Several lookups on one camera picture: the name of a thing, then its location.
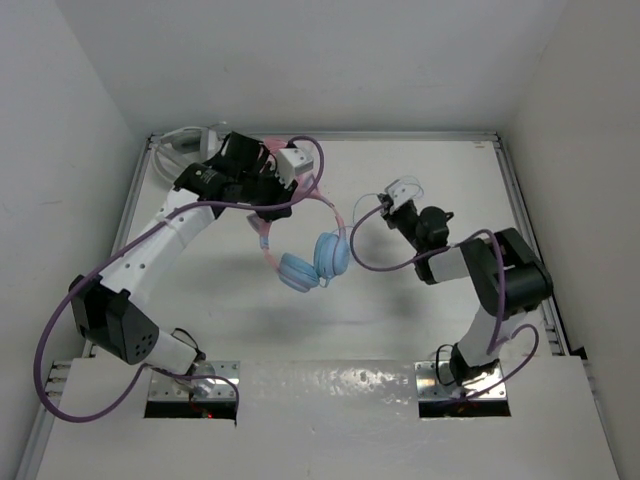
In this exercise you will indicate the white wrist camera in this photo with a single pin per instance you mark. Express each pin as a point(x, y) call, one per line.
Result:
point(400, 191)
point(292, 163)

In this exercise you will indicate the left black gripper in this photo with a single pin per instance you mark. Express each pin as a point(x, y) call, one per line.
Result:
point(280, 194)

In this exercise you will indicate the aluminium table frame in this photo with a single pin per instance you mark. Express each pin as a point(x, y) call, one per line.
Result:
point(331, 391)

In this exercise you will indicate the blue pink cat-ear headphones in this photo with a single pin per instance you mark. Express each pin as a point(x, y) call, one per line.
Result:
point(331, 254)

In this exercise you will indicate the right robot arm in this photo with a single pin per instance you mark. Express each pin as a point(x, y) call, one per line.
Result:
point(508, 279)

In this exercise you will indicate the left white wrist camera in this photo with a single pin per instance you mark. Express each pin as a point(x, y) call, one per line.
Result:
point(292, 163)

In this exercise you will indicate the white grey headphones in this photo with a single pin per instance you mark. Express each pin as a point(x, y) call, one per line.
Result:
point(174, 151)

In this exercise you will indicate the metal base plate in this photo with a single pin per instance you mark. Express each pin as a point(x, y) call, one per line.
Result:
point(215, 385)
point(435, 384)

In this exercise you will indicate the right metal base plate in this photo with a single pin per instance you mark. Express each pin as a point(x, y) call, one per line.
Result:
point(435, 384)

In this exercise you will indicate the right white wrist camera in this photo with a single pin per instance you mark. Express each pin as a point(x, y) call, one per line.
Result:
point(400, 191)

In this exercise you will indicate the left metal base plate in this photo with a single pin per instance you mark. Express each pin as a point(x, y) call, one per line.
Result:
point(215, 385)

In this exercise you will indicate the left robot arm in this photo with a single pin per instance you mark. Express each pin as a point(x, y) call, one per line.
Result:
point(109, 304)

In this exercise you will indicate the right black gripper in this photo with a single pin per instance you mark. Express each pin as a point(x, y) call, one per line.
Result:
point(390, 217)

